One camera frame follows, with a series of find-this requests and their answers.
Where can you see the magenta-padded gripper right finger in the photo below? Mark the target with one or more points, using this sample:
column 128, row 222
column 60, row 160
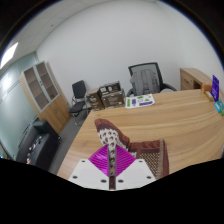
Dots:
column 128, row 166

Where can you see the purple standing sign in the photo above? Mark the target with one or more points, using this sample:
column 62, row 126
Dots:
column 215, row 88

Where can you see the grey backpack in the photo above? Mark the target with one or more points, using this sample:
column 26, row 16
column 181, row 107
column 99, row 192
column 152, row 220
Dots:
column 144, row 81

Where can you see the small brown cardboard box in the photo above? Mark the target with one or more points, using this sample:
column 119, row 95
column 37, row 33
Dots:
column 95, row 100

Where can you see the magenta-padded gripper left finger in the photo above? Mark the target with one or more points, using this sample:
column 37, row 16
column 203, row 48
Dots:
column 96, row 166

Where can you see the wooden glass-door cabinet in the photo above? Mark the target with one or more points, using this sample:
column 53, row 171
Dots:
column 50, row 103

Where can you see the brown patterned towel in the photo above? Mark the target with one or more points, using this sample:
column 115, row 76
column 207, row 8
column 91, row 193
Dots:
column 110, row 136

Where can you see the white printed paper sheet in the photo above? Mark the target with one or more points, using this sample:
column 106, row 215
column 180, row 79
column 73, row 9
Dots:
column 140, row 101

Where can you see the low wooden side cabinet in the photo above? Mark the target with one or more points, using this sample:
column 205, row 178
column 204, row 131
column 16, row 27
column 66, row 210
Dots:
column 191, row 78

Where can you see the large brown cardboard box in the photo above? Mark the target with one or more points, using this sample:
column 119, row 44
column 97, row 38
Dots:
column 112, row 96

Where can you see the blue small box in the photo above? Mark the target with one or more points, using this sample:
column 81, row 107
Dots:
column 218, row 105

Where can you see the black mesh office chair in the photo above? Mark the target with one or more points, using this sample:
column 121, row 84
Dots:
column 159, row 75

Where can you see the orange box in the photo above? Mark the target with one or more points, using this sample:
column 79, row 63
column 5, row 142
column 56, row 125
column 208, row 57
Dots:
column 208, row 91

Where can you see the black sofa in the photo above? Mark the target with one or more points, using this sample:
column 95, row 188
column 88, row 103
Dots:
column 38, row 143

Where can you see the black visitor chair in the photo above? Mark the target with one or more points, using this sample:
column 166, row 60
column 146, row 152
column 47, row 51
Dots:
column 79, row 90

